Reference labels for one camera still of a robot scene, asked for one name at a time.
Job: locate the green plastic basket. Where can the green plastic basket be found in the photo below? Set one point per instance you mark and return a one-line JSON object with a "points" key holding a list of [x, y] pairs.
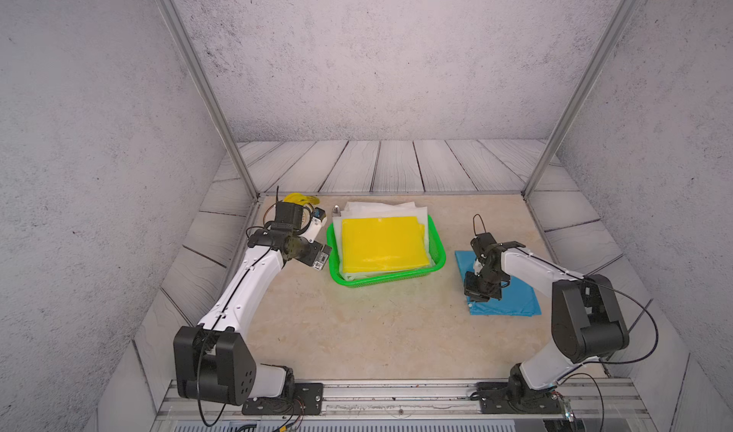
{"points": [[437, 253]]}

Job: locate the aluminium frame post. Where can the aluminium frame post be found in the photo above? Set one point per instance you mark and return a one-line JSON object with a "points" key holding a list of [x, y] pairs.
{"points": [[176, 27], [603, 50]]}

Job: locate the blue raincoat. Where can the blue raincoat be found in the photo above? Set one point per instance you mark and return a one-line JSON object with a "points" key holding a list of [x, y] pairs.
{"points": [[518, 299]]}

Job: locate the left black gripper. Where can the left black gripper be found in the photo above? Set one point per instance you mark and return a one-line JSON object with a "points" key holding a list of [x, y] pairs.
{"points": [[311, 257]]}

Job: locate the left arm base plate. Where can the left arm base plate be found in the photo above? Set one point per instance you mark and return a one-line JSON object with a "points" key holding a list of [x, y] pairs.
{"points": [[299, 398]]}

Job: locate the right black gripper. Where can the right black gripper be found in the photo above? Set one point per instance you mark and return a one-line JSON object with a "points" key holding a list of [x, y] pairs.
{"points": [[472, 294]]}

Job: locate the right aluminium frame post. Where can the right aluminium frame post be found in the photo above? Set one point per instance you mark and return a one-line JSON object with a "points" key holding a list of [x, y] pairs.
{"points": [[603, 50]]}

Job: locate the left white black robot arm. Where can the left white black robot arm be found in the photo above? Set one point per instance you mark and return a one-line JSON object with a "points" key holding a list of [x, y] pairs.
{"points": [[212, 361]]}

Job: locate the aluminium front rail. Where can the aluminium front rail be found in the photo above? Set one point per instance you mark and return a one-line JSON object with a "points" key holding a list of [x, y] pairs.
{"points": [[581, 404]]}

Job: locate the left aluminium frame post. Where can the left aluminium frame post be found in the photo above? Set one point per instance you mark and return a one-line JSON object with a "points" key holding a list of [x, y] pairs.
{"points": [[176, 27]]}

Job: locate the yellow raincoat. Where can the yellow raincoat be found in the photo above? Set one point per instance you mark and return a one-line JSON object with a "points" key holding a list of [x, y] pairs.
{"points": [[383, 245]]}

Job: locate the yellow banana bunch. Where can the yellow banana bunch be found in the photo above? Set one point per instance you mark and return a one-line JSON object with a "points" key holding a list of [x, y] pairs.
{"points": [[302, 200]]}

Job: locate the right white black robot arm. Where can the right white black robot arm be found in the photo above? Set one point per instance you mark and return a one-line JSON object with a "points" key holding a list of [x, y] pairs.
{"points": [[586, 320]]}

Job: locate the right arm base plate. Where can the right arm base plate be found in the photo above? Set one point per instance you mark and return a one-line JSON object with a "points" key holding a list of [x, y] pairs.
{"points": [[505, 398]]}

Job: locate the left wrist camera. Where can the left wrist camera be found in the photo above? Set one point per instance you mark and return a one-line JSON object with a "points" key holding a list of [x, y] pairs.
{"points": [[318, 220]]}

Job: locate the white raincoat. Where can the white raincoat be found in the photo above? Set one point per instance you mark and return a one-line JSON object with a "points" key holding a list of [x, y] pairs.
{"points": [[375, 209]]}

